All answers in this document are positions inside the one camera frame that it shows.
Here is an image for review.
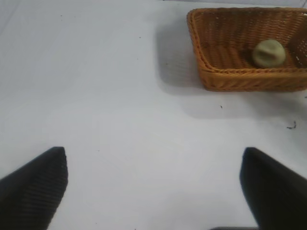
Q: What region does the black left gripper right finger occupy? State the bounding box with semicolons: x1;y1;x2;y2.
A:
238;147;307;230

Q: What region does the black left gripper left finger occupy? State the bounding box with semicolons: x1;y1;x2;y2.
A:
0;146;69;230

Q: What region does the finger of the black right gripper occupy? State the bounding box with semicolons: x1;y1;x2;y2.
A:
288;28;307;68

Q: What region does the pale yellow egg yolk pastry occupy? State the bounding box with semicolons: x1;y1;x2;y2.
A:
252;39;286;68

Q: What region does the brown woven wicker basket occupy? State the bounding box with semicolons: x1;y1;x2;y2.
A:
187;7;307;92

